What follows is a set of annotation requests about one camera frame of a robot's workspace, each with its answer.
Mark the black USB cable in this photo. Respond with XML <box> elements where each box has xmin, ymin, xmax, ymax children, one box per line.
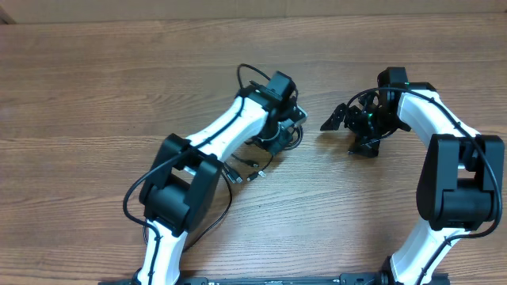
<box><xmin>181</xmin><ymin>124</ymin><xmax>305</xmax><ymax>253</ymax></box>

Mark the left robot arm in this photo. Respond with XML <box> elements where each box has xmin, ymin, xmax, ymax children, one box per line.
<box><xmin>132</xmin><ymin>71</ymin><xmax>306</xmax><ymax>284</ymax></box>

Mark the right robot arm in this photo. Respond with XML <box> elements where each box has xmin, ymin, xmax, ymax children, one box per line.
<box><xmin>320</xmin><ymin>66</ymin><xmax>505</xmax><ymax>284</ymax></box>

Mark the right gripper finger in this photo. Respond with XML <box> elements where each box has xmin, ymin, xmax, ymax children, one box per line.
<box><xmin>320</xmin><ymin>103</ymin><xmax>348</xmax><ymax>131</ymax></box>
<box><xmin>348</xmin><ymin>138</ymin><xmax>380</xmax><ymax>158</ymax></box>

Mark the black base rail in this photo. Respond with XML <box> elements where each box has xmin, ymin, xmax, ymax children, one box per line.
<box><xmin>98</xmin><ymin>272</ymin><xmax>451</xmax><ymax>285</ymax></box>

